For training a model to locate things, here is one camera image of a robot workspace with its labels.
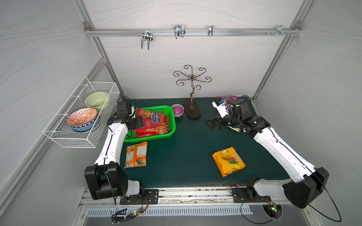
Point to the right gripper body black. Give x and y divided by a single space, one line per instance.
219 122

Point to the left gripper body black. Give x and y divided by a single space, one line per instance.
137 122

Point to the red candy bag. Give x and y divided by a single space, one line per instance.
155 123

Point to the green plastic basket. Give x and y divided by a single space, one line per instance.
165 109

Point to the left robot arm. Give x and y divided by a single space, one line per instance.
105 178

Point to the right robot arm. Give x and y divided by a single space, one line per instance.
305 183

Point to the green tea snack packet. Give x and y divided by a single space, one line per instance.
235 129

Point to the purple snack bag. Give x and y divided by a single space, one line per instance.
227 101

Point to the metal jewelry tree stand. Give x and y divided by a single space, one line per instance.
191 108

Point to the orange snack packet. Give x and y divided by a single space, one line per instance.
136 155

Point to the yellow mango candy bag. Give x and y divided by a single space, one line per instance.
228 161

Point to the small pink bowl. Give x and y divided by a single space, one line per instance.
178 110

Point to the light green ceramic bowl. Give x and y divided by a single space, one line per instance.
97 100

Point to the blue bowl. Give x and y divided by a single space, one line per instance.
85 127

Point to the orange patterned bowl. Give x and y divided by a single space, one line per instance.
81 116

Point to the double prong metal hook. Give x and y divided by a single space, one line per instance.
147 37

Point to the small metal hook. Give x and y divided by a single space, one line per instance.
210 30

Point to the looped metal hook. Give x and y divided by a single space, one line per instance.
179 31

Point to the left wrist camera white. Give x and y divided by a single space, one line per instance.
134 112

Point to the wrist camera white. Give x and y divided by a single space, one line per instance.
220 105
134 112

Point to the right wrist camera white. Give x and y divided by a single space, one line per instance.
220 105

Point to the white wire wall basket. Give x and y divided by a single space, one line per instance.
59 131

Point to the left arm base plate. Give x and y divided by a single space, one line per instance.
138 197

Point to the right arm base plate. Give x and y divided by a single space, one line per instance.
247 195

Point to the aluminium front frame rail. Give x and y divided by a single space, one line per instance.
168 196

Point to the horizontal aluminium rail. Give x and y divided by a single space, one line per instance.
203 32

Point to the right metal bracket hook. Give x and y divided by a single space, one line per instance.
279 32

